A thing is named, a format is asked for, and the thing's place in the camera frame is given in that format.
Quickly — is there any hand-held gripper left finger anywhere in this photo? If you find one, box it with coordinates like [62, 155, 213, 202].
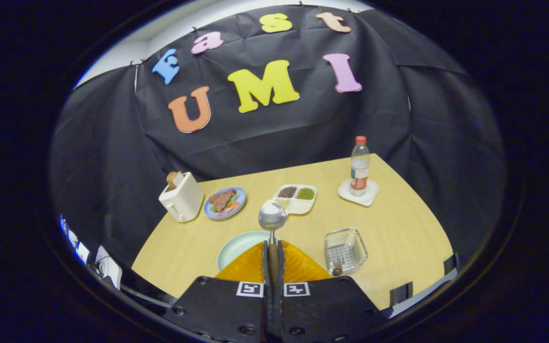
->
[163, 241, 274, 343]

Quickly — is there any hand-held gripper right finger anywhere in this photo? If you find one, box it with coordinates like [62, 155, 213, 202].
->
[274, 241, 389, 343]

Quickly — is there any metal fork wooden handle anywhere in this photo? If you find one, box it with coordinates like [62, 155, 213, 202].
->
[329, 243, 349, 277]

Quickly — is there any metal spoon wooden handle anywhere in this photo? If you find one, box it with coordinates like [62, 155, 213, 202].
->
[258, 200, 287, 286]

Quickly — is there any pale green plate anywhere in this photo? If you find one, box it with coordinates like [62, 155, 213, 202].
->
[216, 231, 280, 272]

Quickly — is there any white divided tray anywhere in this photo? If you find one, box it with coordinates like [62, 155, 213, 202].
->
[273, 184, 318, 216]

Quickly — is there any blue plate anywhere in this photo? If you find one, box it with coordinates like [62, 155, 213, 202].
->
[203, 186, 247, 220]

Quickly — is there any brown steak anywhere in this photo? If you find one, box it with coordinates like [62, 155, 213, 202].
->
[208, 189, 237, 213]

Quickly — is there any white toaster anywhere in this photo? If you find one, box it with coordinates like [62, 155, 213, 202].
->
[159, 171, 205, 223]

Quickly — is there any white square coaster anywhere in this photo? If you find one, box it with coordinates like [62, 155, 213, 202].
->
[337, 178, 380, 207]

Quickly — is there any white box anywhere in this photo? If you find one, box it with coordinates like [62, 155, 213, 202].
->
[94, 245, 122, 290]

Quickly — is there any clear water bottle red cap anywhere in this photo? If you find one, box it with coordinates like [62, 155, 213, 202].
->
[349, 136, 371, 197]

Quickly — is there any metal wire basket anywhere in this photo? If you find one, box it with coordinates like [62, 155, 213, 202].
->
[324, 228, 368, 277]

